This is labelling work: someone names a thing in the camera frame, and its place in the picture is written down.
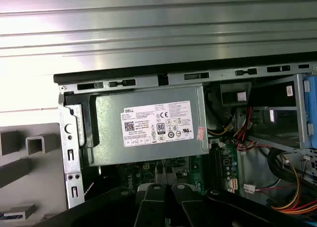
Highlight black open PC case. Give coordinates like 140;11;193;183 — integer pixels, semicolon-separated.
53;60;317;227

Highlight grey metal drive cage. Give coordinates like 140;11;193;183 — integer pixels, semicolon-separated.
247;73;317;153

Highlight yellow black power wires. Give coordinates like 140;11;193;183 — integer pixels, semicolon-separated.
205;105;236;138

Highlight orange red power wire bundle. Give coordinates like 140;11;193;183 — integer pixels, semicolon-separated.
232;105;317;215

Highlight grey parts rack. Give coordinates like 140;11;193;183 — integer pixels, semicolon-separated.
0;122;65;227

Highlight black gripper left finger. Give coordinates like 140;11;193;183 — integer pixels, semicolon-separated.
32;183;167;227

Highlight blue plastic drive latch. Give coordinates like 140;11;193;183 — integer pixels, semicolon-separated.
302;75;317;148

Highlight black RAM slot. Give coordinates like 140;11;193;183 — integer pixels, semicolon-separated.
209;139;216;190
214;139;223;190

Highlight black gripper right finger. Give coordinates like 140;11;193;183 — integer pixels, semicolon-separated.
171;183;317;227

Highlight black wire bundle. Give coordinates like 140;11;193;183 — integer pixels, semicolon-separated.
266;147;317;188

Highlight green motherboard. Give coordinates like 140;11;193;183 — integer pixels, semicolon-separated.
98;135;242;198

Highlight grey power supply unit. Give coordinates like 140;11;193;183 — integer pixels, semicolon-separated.
84;84;210;167

